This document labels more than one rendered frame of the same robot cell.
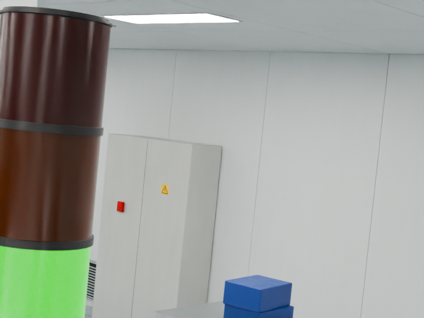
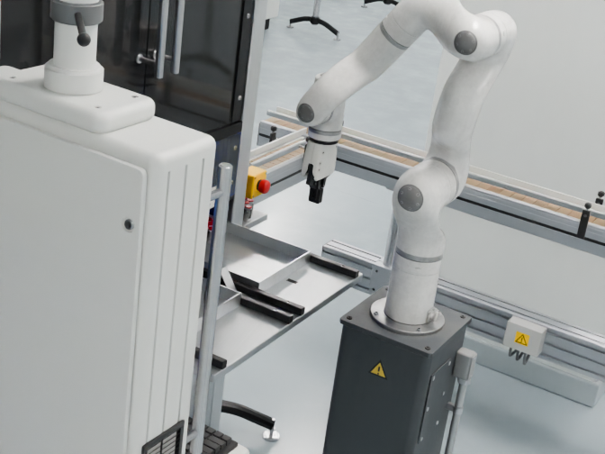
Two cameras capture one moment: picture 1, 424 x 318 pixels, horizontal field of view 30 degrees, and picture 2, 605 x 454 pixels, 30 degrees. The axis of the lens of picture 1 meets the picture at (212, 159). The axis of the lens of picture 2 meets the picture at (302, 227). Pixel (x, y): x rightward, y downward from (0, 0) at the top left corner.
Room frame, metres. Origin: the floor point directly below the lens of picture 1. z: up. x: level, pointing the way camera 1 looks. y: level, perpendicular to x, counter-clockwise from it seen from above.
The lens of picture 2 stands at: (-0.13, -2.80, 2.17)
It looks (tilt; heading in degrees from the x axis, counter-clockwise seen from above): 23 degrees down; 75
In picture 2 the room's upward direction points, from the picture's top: 8 degrees clockwise
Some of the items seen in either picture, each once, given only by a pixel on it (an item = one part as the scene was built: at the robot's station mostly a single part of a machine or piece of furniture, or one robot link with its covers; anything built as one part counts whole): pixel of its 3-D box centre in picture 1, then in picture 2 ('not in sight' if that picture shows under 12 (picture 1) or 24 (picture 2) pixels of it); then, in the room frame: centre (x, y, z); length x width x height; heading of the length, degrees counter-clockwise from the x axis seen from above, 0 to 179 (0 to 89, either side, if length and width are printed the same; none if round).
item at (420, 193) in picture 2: not in sight; (421, 211); (0.82, -0.44, 1.16); 0.19 x 0.12 x 0.24; 47
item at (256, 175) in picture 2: not in sight; (249, 181); (0.51, 0.14, 0.99); 0.08 x 0.07 x 0.07; 137
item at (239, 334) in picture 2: not in sight; (215, 290); (0.36, -0.30, 0.87); 0.70 x 0.48 x 0.02; 47
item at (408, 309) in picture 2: not in sight; (412, 285); (0.84, -0.42, 0.95); 0.19 x 0.19 x 0.18
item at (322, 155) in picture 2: not in sight; (320, 155); (0.61, -0.21, 1.21); 0.10 x 0.08 x 0.11; 47
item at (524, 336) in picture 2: not in sight; (524, 336); (1.47, 0.12, 0.50); 0.12 x 0.05 x 0.09; 137
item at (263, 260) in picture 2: not in sight; (230, 251); (0.43, -0.13, 0.90); 0.34 x 0.26 x 0.04; 137
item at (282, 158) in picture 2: not in sight; (258, 167); (0.60, 0.44, 0.92); 0.69 x 0.16 x 0.16; 47
